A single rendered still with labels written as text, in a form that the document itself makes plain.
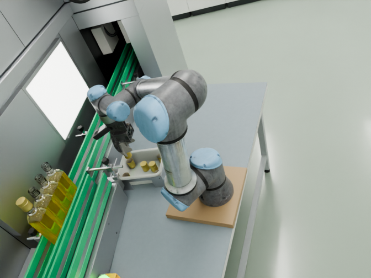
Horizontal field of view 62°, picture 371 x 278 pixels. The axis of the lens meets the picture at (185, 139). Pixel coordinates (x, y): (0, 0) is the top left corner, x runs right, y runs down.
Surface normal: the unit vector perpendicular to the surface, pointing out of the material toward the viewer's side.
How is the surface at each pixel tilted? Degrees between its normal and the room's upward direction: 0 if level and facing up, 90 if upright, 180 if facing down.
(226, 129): 0
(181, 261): 0
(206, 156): 9
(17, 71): 90
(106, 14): 90
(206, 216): 2
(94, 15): 90
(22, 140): 90
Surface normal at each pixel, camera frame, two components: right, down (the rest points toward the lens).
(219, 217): -0.26, -0.72
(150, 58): -0.08, 0.71
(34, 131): 0.96, -0.13
